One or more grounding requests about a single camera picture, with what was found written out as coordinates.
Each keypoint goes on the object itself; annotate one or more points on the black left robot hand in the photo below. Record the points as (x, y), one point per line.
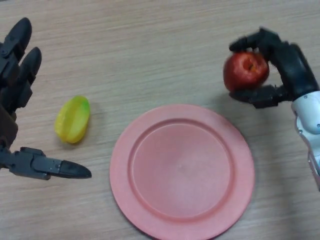
(12, 75)

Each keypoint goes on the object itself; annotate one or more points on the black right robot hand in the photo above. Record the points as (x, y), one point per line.
(287, 72)

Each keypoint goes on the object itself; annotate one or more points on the red apple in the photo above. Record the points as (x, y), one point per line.
(246, 71)

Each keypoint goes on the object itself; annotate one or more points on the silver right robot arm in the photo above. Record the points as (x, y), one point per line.
(308, 125)

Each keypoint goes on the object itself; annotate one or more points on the pink round plate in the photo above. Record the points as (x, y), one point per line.
(182, 172)

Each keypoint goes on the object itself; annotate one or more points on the yellow green starfruit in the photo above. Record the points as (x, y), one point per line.
(72, 120)

